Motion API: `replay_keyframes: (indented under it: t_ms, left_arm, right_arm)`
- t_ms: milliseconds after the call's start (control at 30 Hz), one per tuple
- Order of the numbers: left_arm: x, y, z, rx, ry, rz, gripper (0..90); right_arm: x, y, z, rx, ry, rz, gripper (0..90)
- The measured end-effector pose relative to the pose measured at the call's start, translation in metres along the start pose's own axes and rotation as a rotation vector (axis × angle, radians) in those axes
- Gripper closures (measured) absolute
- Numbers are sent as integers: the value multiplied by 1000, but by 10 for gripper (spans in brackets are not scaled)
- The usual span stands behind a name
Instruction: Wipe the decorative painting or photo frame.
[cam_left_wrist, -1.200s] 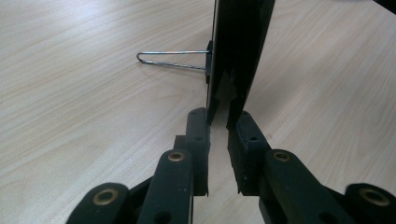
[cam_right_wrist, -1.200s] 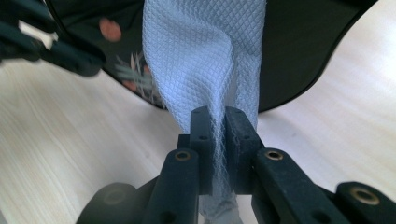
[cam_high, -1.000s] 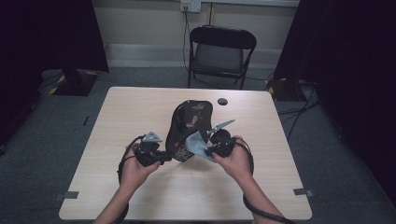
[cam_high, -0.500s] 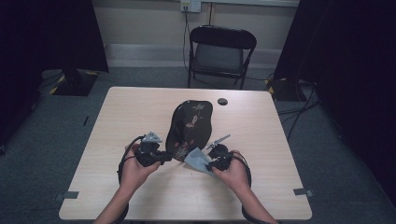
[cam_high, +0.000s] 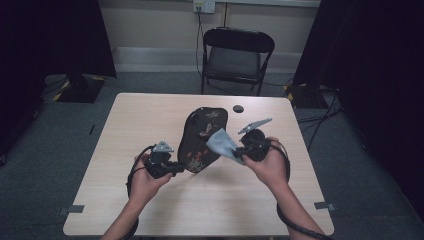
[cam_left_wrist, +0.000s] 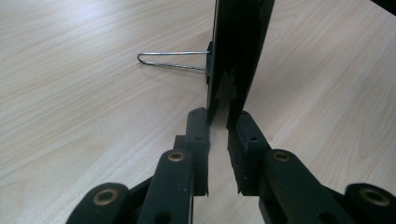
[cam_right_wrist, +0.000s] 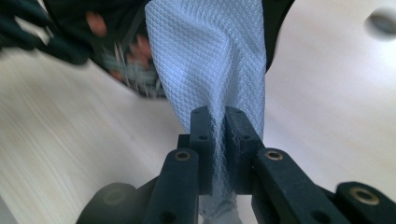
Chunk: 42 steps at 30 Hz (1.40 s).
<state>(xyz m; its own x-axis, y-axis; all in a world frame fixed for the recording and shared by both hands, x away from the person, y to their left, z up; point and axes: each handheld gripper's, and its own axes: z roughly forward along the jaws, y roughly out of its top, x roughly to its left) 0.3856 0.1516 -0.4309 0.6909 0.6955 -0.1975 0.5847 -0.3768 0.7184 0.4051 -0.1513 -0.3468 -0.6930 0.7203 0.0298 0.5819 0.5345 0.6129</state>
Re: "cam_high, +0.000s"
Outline black curtain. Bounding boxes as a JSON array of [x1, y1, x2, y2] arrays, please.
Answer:
[[0, 0, 117, 158], [292, 0, 424, 221]]

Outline person's right hand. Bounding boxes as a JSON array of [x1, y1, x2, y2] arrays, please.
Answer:
[[241, 136, 291, 192]]

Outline black floor cables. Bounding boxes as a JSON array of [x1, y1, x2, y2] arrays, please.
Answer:
[[295, 84, 345, 153]]

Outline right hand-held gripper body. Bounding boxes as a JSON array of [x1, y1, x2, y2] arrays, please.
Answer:
[[237, 117, 273, 163]]

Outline right hand-held gripper cable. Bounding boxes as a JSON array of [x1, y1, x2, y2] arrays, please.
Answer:
[[268, 139, 335, 240]]

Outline white wall socket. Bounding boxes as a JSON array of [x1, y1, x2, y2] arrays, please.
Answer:
[[193, 0, 216, 15]]

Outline hand-held gripper cable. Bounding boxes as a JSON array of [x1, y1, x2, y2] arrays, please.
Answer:
[[121, 144, 158, 240], [268, 139, 335, 240]]

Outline black stand base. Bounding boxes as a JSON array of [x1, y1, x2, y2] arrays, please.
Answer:
[[41, 73, 108, 104], [283, 82, 322, 110]]

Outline black wall socket cable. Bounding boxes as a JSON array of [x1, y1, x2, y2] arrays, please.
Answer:
[[195, 7, 206, 80]]

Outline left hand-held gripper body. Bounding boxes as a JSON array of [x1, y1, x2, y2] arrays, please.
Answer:
[[143, 140, 175, 180]]

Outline grey cleaning cloth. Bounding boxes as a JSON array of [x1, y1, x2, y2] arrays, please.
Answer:
[[205, 128, 247, 166]]

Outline person's left hand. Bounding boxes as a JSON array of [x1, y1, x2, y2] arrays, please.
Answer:
[[128, 153, 175, 205]]

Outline black folding chair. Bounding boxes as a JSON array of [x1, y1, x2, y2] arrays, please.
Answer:
[[200, 26, 276, 98]]

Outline grey tape strip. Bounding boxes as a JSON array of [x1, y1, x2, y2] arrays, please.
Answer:
[[57, 204, 86, 216], [313, 201, 337, 213]]

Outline black floral lacquer plate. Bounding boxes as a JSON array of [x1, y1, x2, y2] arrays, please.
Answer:
[[176, 106, 230, 174]]

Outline left hand-held gripper cable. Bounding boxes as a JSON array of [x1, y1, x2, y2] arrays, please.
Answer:
[[121, 144, 158, 240]]

